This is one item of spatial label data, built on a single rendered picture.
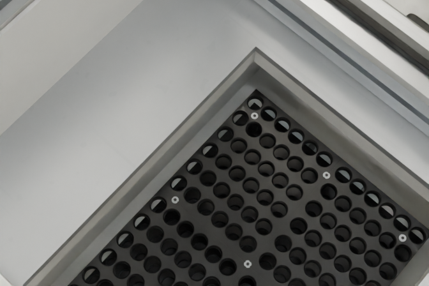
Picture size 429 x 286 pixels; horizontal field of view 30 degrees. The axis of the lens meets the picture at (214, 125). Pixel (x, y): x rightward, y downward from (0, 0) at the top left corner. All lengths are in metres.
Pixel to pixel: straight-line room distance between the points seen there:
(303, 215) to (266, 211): 0.03
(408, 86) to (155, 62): 0.19
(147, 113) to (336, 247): 0.17
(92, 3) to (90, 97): 0.07
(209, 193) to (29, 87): 0.16
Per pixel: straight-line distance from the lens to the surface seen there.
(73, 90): 0.60
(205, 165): 0.62
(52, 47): 0.57
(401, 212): 0.63
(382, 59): 0.57
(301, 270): 0.61
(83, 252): 0.68
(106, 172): 0.58
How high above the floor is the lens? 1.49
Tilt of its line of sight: 69 degrees down
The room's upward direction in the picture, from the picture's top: straight up
